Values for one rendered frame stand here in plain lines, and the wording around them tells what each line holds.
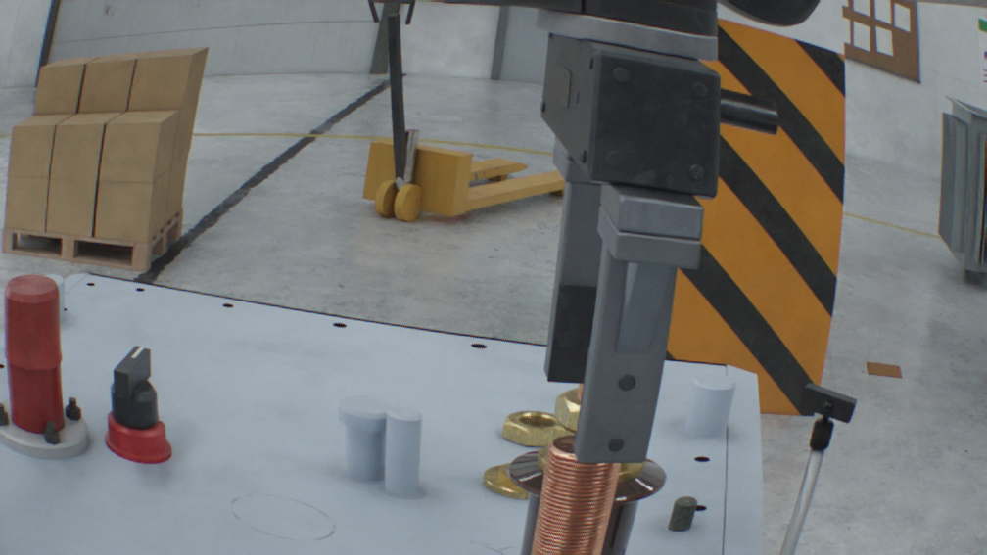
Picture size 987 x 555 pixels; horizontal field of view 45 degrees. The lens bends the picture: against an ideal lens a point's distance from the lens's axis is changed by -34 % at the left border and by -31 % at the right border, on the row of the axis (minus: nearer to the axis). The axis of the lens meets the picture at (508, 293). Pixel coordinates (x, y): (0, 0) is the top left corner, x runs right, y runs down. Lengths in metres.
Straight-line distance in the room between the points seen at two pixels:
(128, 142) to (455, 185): 2.21
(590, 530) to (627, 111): 0.19
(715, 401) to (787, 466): 3.95
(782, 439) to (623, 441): 4.93
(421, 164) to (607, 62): 7.54
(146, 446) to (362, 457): 0.19
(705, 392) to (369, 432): 0.30
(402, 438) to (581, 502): 0.46
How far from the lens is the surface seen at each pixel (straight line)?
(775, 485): 5.04
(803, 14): 0.79
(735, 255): 5.61
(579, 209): 0.67
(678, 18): 0.58
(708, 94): 0.55
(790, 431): 5.61
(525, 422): 1.27
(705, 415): 1.29
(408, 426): 1.09
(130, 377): 1.06
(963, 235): 9.10
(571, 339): 0.68
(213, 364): 1.34
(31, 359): 1.06
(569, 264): 0.67
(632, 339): 0.57
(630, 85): 0.55
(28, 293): 1.05
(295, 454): 1.16
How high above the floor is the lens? 1.79
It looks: 15 degrees down
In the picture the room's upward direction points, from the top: 6 degrees clockwise
